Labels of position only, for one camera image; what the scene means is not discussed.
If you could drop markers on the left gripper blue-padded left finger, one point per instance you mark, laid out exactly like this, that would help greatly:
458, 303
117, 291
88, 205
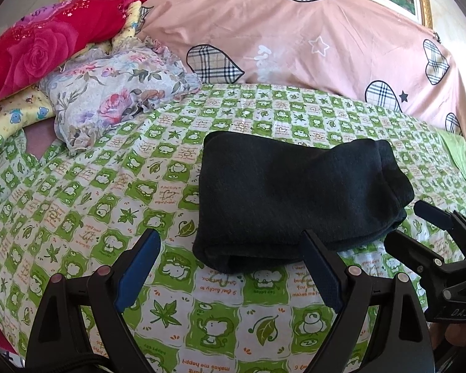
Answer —
79, 325

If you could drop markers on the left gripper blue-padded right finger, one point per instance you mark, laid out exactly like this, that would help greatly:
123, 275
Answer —
399, 340

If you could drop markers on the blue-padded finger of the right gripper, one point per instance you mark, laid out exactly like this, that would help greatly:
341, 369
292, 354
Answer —
417, 257
452, 222

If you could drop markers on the black pants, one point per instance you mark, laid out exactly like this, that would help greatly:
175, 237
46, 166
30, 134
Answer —
258, 195

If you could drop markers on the right hand with bracelet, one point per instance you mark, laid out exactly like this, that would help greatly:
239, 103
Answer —
455, 334

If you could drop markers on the plain green bedsheet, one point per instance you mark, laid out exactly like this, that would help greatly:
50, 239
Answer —
456, 146

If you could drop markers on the green white patterned quilt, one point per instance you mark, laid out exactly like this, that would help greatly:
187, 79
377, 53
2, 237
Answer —
72, 214

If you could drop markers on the pink heart-patterned duvet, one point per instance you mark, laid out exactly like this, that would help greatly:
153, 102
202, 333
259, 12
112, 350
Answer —
357, 49

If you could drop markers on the yellow cartoon pillow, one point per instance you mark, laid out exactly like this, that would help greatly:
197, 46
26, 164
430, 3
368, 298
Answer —
30, 105

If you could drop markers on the white floral pillow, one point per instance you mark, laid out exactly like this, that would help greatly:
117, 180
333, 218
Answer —
97, 90

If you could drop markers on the red rose-patterned pillow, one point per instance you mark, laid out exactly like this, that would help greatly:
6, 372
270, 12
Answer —
42, 41

